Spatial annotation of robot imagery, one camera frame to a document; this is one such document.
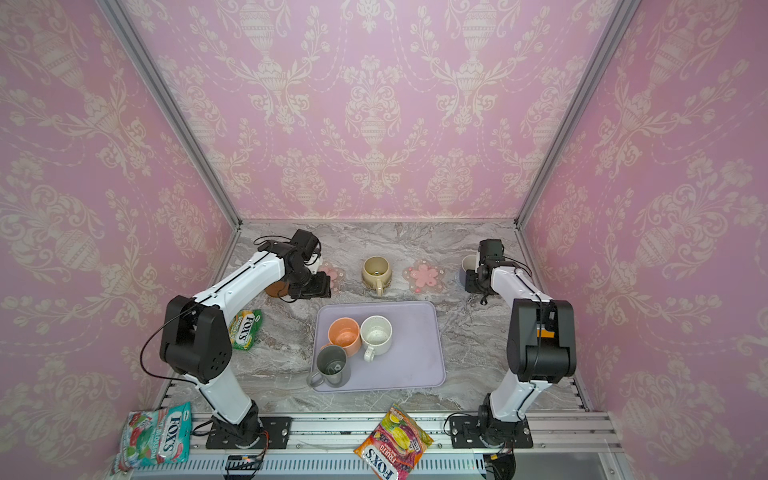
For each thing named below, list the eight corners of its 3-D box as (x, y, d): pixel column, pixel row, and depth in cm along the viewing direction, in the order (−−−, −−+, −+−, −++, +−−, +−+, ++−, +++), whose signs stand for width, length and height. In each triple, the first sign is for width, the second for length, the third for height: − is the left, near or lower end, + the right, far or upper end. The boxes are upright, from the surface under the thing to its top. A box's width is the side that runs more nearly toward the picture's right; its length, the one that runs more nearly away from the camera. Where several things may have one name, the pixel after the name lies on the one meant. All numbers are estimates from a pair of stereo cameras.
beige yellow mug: (357, 284, 105) (355, 268, 97) (376, 267, 110) (374, 250, 102) (380, 301, 100) (379, 286, 93) (398, 283, 105) (399, 267, 98)
